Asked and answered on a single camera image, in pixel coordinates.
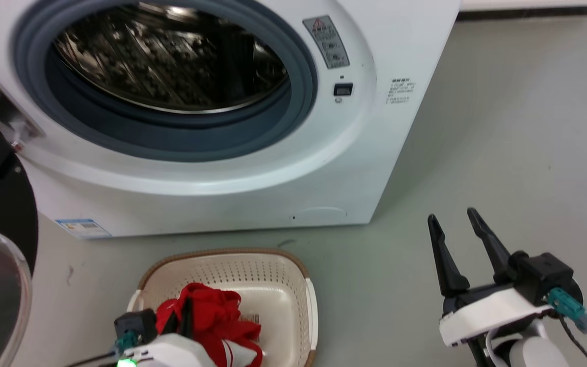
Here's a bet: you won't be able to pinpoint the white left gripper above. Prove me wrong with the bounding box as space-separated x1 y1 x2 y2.
118 297 218 367

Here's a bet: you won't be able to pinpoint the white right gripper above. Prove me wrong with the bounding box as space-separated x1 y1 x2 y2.
427 207 555 348

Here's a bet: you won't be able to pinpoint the red garment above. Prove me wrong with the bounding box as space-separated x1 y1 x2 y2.
155 283 264 367

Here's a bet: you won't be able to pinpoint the beige perforated laundry basket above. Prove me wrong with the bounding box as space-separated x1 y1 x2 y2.
127 248 319 367

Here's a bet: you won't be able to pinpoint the white front-loading washing machine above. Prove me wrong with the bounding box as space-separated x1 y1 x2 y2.
0 0 462 239

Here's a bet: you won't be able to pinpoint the blue energy label sticker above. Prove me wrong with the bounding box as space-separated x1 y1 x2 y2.
55 219 113 239

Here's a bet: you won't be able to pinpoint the grey rubber door gasket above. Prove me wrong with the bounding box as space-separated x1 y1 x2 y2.
11 0 318 163

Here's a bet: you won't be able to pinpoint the grey warning label sticker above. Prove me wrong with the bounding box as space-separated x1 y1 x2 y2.
303 15 350 69

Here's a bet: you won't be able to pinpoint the stainless steel washer drum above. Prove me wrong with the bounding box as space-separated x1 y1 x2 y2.
53 2 290 114

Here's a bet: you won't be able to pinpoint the teal left camera cable plug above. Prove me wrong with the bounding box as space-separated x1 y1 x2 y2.
115 330 139 355

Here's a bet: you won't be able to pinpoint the teal camera cable plug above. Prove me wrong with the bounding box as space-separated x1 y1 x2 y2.
547 287 587 334
115 330 139 355

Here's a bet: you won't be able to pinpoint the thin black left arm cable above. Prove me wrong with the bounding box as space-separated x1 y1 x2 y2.
67 351 121 367

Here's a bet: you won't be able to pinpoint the teal right camera cable plug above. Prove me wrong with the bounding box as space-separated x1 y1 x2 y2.
547 287 587 334

